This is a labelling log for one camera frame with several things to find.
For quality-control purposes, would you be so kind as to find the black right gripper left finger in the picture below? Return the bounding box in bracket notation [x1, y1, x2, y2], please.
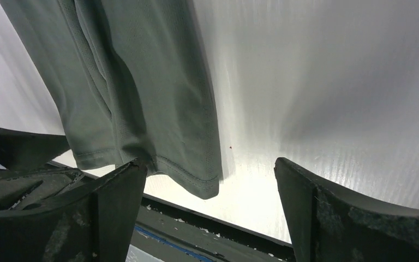
[0, 161, 147, 261]

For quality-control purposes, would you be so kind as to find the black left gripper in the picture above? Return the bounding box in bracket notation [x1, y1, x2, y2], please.
[0, 128, 85, 211]

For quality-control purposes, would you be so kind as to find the dark grey t shirt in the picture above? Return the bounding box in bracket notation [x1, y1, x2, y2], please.
[0, 1, 223, 199]

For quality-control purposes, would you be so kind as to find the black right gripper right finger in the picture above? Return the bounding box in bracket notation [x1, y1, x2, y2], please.
[274, 157, 419, 261]

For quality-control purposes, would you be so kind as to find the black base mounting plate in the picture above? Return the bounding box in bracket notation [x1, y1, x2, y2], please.
[46, 160, 297, 262]

